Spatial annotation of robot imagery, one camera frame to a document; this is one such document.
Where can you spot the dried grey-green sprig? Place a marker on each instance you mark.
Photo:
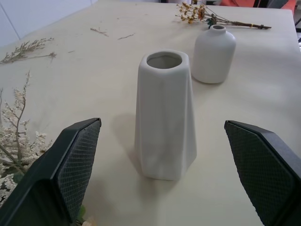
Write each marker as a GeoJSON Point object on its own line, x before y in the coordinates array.
{"type": "Point", "coordinates": [26, 50]}

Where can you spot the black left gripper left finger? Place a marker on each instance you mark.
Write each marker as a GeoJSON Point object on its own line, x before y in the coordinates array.
{"type": "Point", "coordinates": [58, 174]}

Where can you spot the short white bottle vase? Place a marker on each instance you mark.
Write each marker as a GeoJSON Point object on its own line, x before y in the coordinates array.
{"type": "Point", "coordinates": [214, 58]}

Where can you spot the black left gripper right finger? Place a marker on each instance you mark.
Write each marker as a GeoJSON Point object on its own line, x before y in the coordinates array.
{"type": "Point", "coordinates": [265, 169]}

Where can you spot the tall white faceted vase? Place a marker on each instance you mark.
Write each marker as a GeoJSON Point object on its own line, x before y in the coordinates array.
{"type": "Point", "coordinates": [164, 122]}

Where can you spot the white dried flower bunch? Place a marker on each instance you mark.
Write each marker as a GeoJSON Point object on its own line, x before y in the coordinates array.
{"type": "Point", "coordinates": [16, 146]}

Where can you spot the small dried twig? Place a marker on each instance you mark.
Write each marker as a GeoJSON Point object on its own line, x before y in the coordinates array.
{"type": "Point", "coordinates": [99, 31]}
{"type": "Point", "coordinates": [125, 37]}

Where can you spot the orange object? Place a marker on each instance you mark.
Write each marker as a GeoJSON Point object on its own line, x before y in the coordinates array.
{"type": "Point", "coordinates": [237, 2]}

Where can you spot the yellow dried flower bunch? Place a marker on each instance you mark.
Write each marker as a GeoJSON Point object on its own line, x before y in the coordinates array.
{"type": "Point", "coordinates": [207, 16]}

